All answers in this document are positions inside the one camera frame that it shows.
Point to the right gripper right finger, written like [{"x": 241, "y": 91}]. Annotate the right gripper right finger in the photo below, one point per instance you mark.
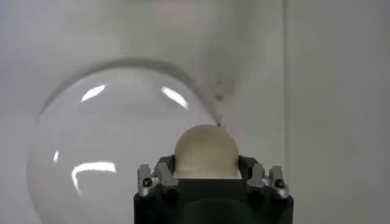
[{"x": 259, "y": 176}]

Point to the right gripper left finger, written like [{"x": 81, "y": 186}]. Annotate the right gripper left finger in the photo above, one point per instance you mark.
[{"x": 164, "y": 175}]

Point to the white steamed baozi bun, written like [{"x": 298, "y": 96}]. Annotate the white steamed baozi bun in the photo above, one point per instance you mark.
[{"x": 207, "y": 152}]

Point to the round white plate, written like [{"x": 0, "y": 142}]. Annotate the round white plate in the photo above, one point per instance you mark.
[{"x": 106, "y": 137}]

